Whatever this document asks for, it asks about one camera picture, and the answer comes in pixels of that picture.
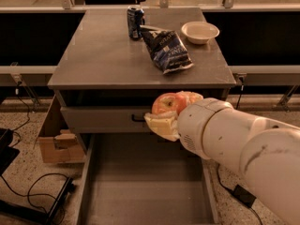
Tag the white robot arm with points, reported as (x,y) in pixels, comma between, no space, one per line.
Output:
(263,151)

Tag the red apple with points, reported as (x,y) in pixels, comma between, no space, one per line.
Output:
(169,102)

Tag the closed drawer with black handle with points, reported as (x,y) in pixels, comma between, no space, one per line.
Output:
(106,119)

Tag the blue soda can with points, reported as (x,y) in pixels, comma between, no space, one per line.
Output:
(135,19)

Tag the cardboard box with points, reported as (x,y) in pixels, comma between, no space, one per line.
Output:
(56,142)

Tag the blue chip bag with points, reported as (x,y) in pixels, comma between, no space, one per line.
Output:
(166,49)

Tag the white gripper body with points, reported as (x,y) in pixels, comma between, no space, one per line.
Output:
(193,124)

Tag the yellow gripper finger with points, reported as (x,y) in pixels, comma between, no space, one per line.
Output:
(163,124)
(190,97)

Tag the open grey drawer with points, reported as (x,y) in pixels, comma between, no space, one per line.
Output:
(139,179)

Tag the grey drawer cabinet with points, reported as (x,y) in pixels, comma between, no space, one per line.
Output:
(104,67)

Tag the black power adapter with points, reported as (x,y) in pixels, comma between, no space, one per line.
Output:
(243,196)

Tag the black stand left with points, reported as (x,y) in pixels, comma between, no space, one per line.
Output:
(7,153)

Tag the white bowl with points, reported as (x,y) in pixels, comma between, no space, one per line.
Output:
(199,32)

